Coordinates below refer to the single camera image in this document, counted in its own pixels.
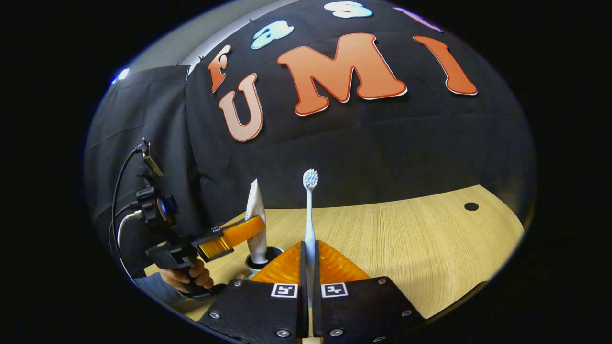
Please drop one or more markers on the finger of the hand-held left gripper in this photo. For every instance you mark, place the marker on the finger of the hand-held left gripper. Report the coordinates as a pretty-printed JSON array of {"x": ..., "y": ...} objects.
[{"x": 239, "y": 231}]

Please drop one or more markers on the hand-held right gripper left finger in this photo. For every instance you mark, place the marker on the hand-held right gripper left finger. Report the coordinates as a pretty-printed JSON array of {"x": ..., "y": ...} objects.
[{"x": 302, "y": 272}]

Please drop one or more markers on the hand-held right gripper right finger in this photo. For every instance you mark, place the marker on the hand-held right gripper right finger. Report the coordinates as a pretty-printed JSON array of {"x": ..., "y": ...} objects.
[{"x": 317, "y": 272}]

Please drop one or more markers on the white toothpaste tube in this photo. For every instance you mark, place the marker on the white toothpaste tube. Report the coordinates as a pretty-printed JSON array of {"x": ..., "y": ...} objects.
[{"x": 256, "y": 205}]

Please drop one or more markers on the white toothbrush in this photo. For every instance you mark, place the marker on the white toothbrush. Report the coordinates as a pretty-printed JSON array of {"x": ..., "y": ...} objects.
[{"x": 310, "y": 224}]

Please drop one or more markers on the black backdrop cloth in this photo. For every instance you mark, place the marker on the black backdrop cloth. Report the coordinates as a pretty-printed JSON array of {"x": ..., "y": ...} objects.
[{"x": 358, "y": 153}]

